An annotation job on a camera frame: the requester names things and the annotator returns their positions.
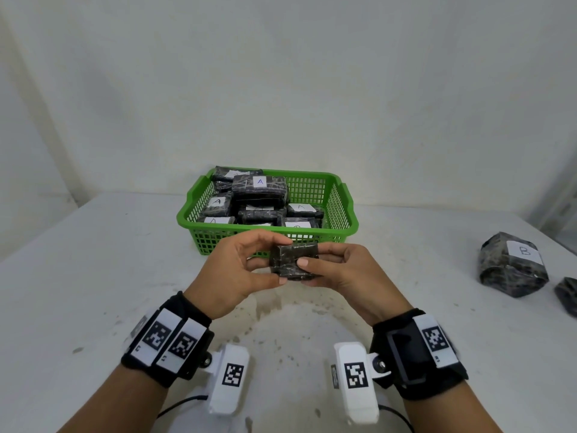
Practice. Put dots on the person's left forearm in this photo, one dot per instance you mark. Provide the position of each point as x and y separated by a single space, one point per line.
112 405

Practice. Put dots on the person's right hand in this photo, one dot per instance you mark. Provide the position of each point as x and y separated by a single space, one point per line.
365 288

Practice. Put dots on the person's left hand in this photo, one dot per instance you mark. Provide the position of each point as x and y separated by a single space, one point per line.
225 275

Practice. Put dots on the person's right forearm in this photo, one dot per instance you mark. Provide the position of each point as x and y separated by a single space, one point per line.
451 414

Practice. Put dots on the black wristband with marker tags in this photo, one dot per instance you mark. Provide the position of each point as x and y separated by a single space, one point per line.
180 311
401 351

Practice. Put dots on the large black packet labelled B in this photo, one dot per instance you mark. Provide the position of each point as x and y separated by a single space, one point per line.
500 270

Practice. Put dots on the green plastic basket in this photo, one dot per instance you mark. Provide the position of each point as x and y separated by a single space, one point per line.
187 220

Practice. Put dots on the black packets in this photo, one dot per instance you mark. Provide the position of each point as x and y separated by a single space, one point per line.
257 216

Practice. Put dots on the small black cube packet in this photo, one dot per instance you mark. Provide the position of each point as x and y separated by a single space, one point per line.
288 259

